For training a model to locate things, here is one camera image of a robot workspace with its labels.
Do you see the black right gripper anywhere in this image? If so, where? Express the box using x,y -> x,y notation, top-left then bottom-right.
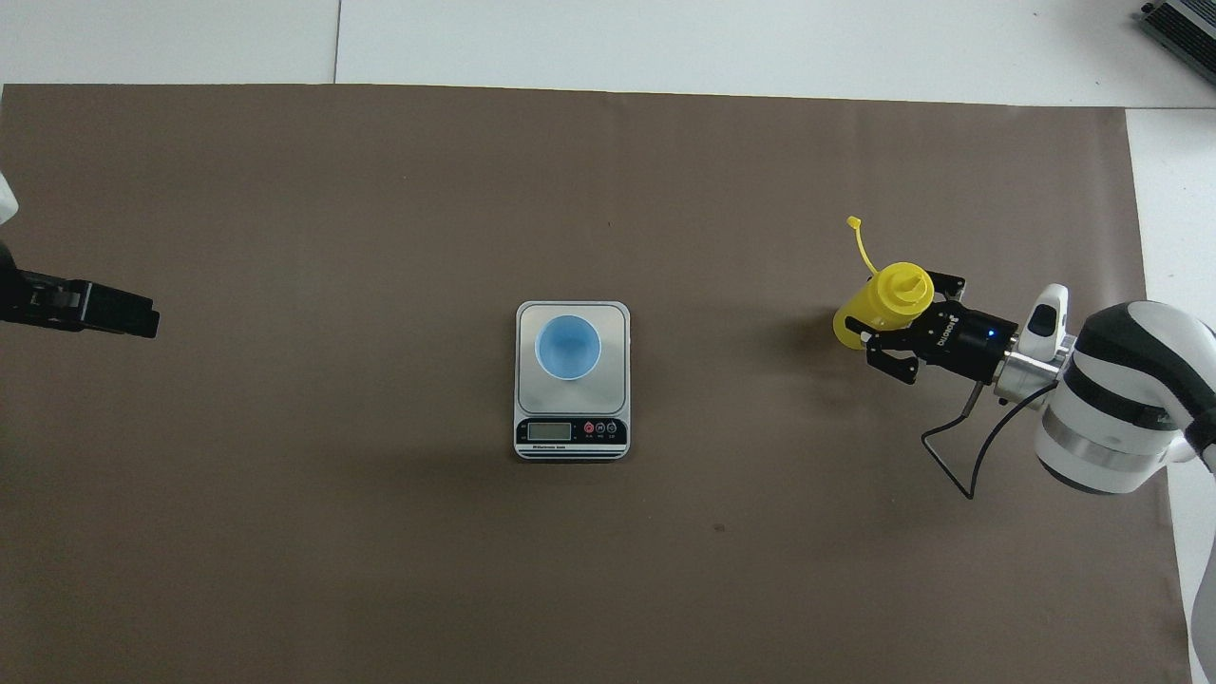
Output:
844,272 -> 1017,386

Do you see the brown paper mat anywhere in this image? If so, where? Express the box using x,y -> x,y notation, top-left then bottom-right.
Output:
0,84 -> 1193,684

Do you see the grey metal device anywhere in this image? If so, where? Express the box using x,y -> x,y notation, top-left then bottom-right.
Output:
1140,0 -> 1216,86

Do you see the yellow squeeze bottle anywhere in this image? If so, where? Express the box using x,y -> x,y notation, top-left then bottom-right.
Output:
832,217 -> 937,352

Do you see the silver digital kitchen scale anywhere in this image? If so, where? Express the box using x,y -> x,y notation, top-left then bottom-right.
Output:
513,300 -> 632,463

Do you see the light blue plastic cup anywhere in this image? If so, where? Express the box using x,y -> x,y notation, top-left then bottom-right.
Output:
535,313 -> 603,381

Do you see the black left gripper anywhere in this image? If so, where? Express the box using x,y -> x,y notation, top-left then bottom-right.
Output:
0,242 -> 161,340

